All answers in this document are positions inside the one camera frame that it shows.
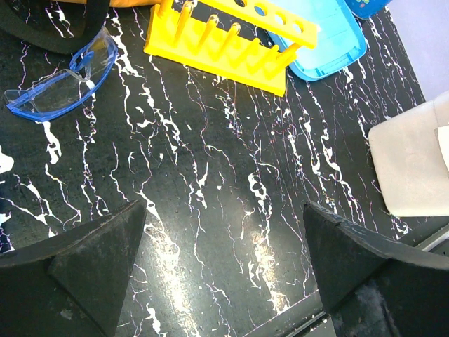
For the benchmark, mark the blue safety glasses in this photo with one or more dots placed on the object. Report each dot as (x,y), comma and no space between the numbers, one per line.
(67,89)

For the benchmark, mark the white plastic tub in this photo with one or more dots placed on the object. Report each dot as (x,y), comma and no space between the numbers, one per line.
(410,156)

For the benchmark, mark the yellow test tube rack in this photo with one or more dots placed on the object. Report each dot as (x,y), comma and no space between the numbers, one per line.
(177,36)

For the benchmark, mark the brown paper tote bag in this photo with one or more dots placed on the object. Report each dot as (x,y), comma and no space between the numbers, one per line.
(58,26)

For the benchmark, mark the light blue tray lid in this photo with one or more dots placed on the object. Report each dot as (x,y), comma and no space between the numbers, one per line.
(340,39)

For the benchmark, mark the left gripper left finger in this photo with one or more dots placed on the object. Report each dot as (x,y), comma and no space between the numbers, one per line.
(72,284)

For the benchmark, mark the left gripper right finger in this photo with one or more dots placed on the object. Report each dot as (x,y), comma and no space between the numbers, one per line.
(379,277)

